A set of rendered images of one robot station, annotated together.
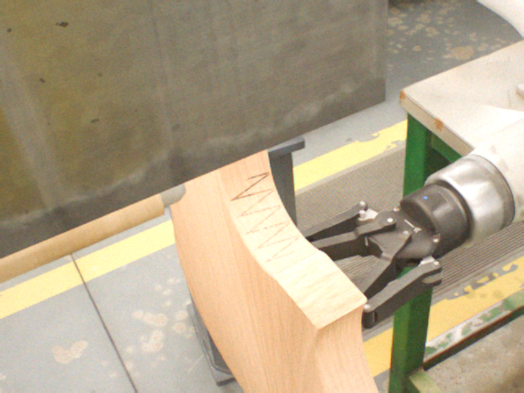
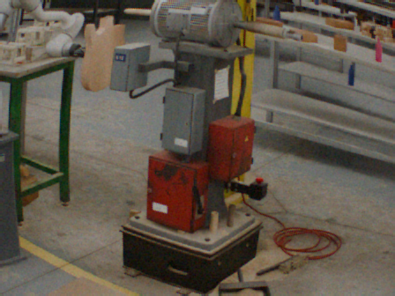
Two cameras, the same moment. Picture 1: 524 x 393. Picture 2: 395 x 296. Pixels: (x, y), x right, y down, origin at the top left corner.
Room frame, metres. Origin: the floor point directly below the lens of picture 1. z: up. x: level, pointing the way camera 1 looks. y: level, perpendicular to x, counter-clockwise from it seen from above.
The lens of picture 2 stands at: (2.12, 3.27, 1.71)
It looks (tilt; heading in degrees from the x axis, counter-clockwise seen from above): 18 degrees down; 235
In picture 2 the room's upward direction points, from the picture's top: 4 degrees clockwise
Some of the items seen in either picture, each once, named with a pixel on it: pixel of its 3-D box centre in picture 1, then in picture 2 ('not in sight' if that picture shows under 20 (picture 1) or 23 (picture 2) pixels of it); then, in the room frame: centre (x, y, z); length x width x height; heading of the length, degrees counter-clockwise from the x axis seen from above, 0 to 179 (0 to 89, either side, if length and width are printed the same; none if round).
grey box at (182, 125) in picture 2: not in sight; (184, 87); (0.30, 0.57, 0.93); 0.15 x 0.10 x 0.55; 115
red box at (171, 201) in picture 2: not in sight; (176, 187); (0.31, 0.57, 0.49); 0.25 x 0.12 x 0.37; 115
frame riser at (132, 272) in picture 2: not in sight; (190, 247); (0.16, 0.50, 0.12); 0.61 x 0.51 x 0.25; 25
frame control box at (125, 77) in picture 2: not in sight; (145, 73); (0.45, 0.47, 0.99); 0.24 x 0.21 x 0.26; 115
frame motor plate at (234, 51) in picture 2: not in sight; (205, 46); (0.16, 0.50, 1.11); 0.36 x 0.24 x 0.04; 115
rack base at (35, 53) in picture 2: not in sight; (27, 51); (0.70, -0.60, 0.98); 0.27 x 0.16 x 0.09; 112
